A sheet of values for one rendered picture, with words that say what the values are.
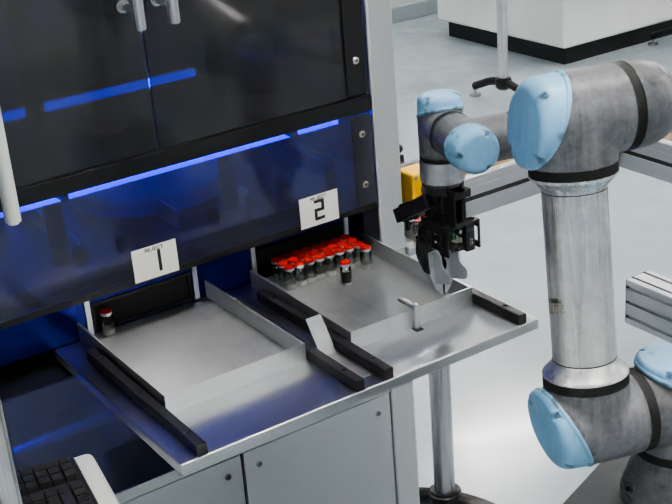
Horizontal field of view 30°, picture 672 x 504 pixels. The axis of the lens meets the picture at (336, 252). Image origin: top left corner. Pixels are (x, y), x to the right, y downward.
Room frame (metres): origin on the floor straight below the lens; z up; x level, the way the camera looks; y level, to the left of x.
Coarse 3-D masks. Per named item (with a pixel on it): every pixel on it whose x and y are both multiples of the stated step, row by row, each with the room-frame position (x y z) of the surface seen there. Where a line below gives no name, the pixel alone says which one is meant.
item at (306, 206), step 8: (328, 192) 2.18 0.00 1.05; (336, 192) 2.19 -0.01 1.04; (304, 200) 2.16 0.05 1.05; (312, 200) 2.17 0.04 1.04; (328, 200) 2.18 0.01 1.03; (336, 200) 2.19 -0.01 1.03; (304, 208) 2.16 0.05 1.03; (312, 208) 2.16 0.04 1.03; (328, 208) 2.18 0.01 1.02; (336, 208) 2.19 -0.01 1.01; (304, 216) 2.15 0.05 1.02; (312, 216) 2.16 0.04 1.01; (328, 216) 2.18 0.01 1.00; (336, 216) 2.19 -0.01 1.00; (304, 224) 2.15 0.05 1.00; (312, 224) 2.16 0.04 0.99
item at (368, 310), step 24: (384, 264) 2.21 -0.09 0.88; (408, 264) 2.16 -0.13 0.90; (264, 288) 2.11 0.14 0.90; (312, 288) 2.12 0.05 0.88; (336, 288) 2.12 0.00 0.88; (360, 288) 2.11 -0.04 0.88; (384, 288) 2.10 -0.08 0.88; (408, 288) 2.09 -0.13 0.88; (432, 288) 2.08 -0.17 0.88; (456, 288) 2.04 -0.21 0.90; (312, 312) 1.97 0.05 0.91; (336, 312) 2.01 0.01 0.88; (360, 312) 2.01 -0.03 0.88; (384, 312) 2.00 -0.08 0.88; (408, 312) 1.93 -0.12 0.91; (432, 312) 1.96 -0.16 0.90; (360, 336) 1.88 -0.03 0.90; (384, 336) 1.90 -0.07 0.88
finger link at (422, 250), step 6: (420, 234) 1.97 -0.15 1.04; (420, 240) 1.96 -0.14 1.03; (420, 246) 1.96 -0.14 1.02; (426, 246) 1.96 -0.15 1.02; (420, 252) 1.96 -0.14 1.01; (426, 252) 1.96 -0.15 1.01; (420, 258) 1.96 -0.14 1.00; (426, 258) 1.96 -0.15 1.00; (420, 264) 1.97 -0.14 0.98; (426, 264) 1.96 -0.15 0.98; (426, 270) 1.97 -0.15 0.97
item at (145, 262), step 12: (168, 240) 2.01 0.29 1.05; (132, 252) 1.97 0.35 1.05; (144, 252) 1.98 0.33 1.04; (156, 252) 1.99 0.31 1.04; (168, 252) 2.00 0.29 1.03; (144, 264) 1.98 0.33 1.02; (156, 264) 1.99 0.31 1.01; (168, 264) 2.00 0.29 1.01; (144, 276) 1.98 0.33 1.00; (156, 276) 1.99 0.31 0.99
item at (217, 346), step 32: (160, 320) 2.04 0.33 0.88; (192, 320) 2.03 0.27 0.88; (224, 320) 2.02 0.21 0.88; (256, 320) 1.97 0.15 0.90; (128, 352) 1.92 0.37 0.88; (160, 352) 1.91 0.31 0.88; (192, 352) 1.91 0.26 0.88; (224, 352) 1.90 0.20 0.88; (256, 352) 1.89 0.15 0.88; (288, 352) 1.82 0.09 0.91; (160, 384) 1.80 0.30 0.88; (192, 384) 1.73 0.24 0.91; (224, 384) 1.76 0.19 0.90
